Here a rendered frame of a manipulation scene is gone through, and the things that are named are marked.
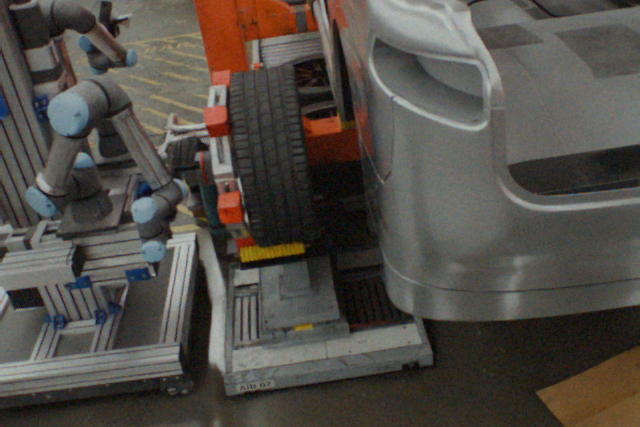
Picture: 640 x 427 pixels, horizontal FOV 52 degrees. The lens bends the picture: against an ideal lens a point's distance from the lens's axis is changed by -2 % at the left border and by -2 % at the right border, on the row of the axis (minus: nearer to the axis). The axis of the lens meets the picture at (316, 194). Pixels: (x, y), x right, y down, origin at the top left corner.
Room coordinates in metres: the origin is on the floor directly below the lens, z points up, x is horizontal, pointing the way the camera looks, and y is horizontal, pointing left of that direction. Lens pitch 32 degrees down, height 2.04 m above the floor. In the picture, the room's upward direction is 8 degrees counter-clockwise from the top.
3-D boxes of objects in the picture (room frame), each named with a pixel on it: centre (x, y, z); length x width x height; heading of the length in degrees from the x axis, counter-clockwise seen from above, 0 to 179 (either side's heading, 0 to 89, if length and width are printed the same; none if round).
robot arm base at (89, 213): (2.07, 0.81, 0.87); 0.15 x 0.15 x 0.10
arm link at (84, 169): (2.07, 0.81, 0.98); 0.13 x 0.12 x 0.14; 151
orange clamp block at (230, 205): (1.92, 0.29, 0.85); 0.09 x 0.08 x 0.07; 1
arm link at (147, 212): (1.78, 0.52, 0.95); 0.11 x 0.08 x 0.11; 151
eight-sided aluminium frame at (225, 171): (2.24, 0.30, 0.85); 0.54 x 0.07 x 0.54; 1
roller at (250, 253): (2.12, 0.20, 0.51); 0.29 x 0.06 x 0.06; 91
